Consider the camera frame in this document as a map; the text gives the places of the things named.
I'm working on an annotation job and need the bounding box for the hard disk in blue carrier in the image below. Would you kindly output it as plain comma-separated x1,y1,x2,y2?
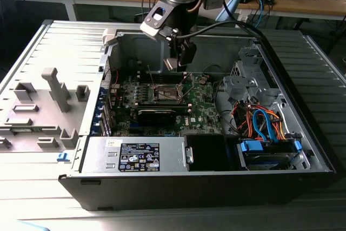
237,133,303,171

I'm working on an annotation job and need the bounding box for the blue wire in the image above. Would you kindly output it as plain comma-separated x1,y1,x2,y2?
252,109,279,142

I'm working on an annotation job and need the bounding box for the metal socket cover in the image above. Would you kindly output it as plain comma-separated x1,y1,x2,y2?
177,72,196,99

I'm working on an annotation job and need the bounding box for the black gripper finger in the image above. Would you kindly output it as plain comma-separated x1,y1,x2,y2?
177,41,198,68

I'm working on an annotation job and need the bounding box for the black graphics card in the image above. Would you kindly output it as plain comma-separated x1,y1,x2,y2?
137,108,177,127

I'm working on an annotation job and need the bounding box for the beige plastic latch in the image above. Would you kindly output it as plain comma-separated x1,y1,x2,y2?
102,28,119,47

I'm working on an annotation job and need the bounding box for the black camera cable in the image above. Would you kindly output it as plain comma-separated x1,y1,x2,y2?
170,19,271,47

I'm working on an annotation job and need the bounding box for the orange wire bundle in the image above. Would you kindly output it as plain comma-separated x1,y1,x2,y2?
232,101,287,141

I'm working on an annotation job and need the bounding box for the CPU socket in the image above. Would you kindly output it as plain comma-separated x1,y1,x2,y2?
152,82,184,103

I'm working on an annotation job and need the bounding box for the grey power supply unit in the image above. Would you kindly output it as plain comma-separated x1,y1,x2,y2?
80,136,190,174

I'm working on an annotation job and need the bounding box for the green motherboard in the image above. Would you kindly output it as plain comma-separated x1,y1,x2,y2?
112,72,225,137

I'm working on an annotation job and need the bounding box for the grey parts rack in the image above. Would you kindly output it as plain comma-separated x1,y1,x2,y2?
0,67,91,153

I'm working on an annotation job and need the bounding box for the blue clip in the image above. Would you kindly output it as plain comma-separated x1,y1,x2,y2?
56,151,70,163

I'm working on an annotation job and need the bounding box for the silver CPU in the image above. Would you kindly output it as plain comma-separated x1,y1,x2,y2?
163,57,181,72

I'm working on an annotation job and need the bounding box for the black PC case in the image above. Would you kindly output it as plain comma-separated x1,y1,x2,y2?
58,27,337,213

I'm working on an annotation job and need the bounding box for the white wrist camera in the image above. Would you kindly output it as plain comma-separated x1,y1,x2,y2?
139,0,175,42

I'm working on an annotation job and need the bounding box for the black plastic shroud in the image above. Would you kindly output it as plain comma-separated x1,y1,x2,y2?
186,134,241,172

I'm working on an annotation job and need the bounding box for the black RAM slot bank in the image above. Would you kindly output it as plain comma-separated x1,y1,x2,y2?
136,100,190,109
136,70,197,83

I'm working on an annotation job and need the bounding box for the metal drive cage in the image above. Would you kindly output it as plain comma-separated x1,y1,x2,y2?
223,45,284,107

